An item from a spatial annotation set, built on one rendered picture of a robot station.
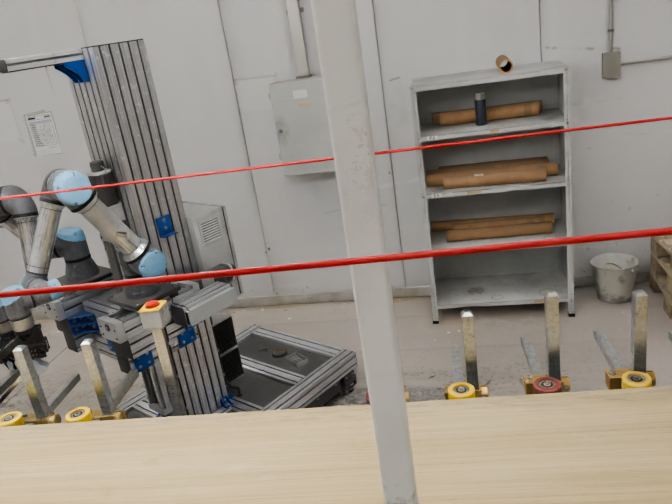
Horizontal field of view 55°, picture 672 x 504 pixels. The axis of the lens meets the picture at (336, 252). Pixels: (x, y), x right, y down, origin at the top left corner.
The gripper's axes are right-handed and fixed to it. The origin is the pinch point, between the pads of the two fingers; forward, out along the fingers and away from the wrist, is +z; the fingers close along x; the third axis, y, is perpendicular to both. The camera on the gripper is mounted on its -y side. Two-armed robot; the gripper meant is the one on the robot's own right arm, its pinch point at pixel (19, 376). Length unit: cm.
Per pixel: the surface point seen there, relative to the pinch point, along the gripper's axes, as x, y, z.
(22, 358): -30, -33, -25
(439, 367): -168, 120, 83
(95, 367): -55, -33, -19
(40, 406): -30.3, -32.6, -5.6
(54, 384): 85, 132, 83
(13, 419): -28, -43, -8
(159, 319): -83, -34, -36
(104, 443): -67, -58, -7
